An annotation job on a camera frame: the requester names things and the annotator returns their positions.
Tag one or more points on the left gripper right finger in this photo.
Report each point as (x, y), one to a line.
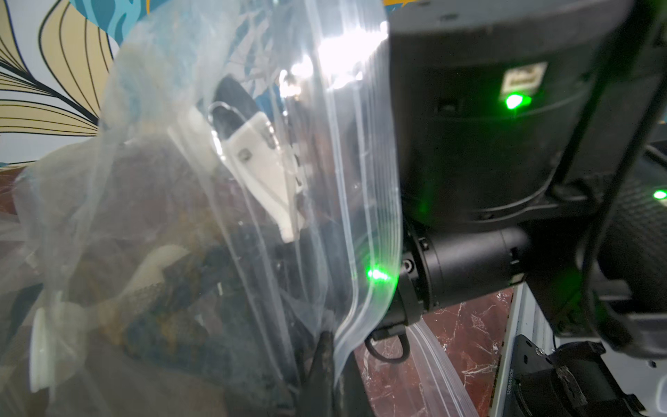
(354, 400)

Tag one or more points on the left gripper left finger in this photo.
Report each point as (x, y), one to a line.
(316, 397)

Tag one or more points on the clear plastic vacuum bag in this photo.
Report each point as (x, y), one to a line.
(117, 72)

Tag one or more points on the olive tan plaid blanket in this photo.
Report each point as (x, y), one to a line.
(160, 255)

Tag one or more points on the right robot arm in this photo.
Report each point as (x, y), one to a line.
(526, 135)

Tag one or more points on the white vacuum valve cap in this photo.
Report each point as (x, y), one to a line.
(58, 347)

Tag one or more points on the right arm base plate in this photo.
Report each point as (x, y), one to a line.
(572, 381)

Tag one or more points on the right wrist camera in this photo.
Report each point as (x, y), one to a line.
(234, 132)

